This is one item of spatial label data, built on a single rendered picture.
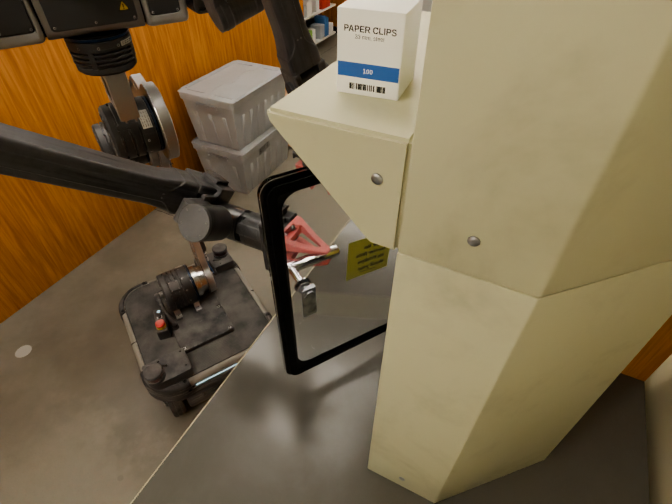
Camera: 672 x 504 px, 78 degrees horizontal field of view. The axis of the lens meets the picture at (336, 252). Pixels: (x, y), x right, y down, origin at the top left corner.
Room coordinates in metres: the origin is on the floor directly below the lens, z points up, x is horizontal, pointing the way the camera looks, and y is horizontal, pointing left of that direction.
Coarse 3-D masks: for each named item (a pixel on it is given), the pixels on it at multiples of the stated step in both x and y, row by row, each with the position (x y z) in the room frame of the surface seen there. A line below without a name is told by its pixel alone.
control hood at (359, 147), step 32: (416, 64) 0.39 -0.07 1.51; (288, 96) 0.32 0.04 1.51; (320, 96) 0.32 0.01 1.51; (352, 96) 0.32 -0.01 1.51; (416, 96) 0.32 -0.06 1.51; (288, 128) 0.29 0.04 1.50; (320, 128) 0.28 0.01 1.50; (352, 128) 0.27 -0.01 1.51; (384, 128) 0.27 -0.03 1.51; (320, 160) 0.28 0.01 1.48; (352, 160) 0.27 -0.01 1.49; (384, 160) 0.26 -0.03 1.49; (352, 192) 0.27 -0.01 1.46; (384, 192) 0.25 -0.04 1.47; (384, 224) 0.25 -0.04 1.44
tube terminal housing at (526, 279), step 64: (448, 0) 0.24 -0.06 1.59; (512, 0) 0.23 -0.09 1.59; (576, 0) 0.22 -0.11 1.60; (640, 0) 0.21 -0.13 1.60; (448, 64) 0.24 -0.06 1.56; (512, 64) 0.23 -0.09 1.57; (576, 64) 0.21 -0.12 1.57; (640, 64) 0.20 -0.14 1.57; (448, 128) 0.24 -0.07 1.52; (512, 128) 0.22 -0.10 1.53; (576, 128) 0.21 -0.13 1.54; (640, 128) 0.20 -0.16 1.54; (448, 192) 0.23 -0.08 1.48; (512, 192) 0.22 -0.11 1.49; (576, 192) 0.20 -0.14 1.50; (640, 192) 0.21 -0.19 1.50; (448, 256) 0.23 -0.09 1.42; (512, 256) 0.21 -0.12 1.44; (576, 256) 0.20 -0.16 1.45; (640, 256) 0.22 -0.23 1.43; (448, 320) 0.22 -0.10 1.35; (512, 320) 0.20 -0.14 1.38; (576, 320) 0.22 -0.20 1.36; (640, 320) 0.25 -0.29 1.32; (384, 384) 0.24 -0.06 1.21; (448, 384) 0.22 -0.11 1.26; (512, 384) 0.21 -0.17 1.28; (576, 384) 0.24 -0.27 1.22; (384, 448) 0.24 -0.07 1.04; (448, 448) 0.20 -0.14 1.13; (512, 448) 0.23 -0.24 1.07
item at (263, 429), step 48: (384, 336) 0.50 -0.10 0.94; (240, 384) 0.39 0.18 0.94; (288, 384) 0.39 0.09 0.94; (336, 384) 0.39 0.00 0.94; (624, 384) 0.39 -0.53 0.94; (192, 432) 0.31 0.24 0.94; (240, 432) 0.31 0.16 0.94; (288, 432) 0.31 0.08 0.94; (336, 432) 0.31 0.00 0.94; (576, 432) 0.31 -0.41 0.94; (624, 432) 0.31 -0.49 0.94; (192, 480) 0.23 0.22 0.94; (240, 480) 0.23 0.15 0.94; (288, 480) 0.23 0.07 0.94; (336, 480) 0.23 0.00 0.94; (384, 480) 0.23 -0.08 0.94; (528, 480) 0.23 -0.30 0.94; (576, 480) 0.23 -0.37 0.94; (624, 480) 0.23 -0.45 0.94
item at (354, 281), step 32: (320, 192) 0.41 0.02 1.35; (288, 224) 0.39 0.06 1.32; (320, 224) 0.41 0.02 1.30; (352, 224) 0.44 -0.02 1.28; (288, 256) 0.39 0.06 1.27; (320, 256) 0.41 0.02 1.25; (352, 256) 0.44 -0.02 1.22; (384, 256) 0.47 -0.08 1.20; (320, 288) 0.41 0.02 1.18; (352, 288) 0.44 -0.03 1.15; (384, 288) 0.47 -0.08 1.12; (320, 320) 0.41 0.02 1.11; (352, 320) 0.44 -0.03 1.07; (384, 320) 0.47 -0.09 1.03; (320, 352) 0.41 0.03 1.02
